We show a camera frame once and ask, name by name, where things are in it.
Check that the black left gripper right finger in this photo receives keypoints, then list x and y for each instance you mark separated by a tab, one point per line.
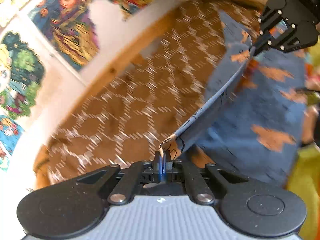
172	169

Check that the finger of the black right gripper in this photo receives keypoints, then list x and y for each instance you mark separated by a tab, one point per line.
262	43
263	23

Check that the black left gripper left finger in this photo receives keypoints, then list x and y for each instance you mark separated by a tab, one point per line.
153	169

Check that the blue pants with orange patches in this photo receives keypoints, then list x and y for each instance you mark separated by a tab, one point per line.
252	118

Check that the brown patterned bedsheet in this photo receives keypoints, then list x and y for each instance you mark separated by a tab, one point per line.
128	119

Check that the orange blue yellow blanket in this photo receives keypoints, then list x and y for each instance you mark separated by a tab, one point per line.
304	179

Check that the wooden bed frame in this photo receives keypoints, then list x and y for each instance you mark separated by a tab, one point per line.
145	44

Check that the green blue wall poster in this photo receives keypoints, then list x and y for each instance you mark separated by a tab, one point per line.
22	74

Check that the purple yellow wall poster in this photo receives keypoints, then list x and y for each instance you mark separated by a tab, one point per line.
68	28

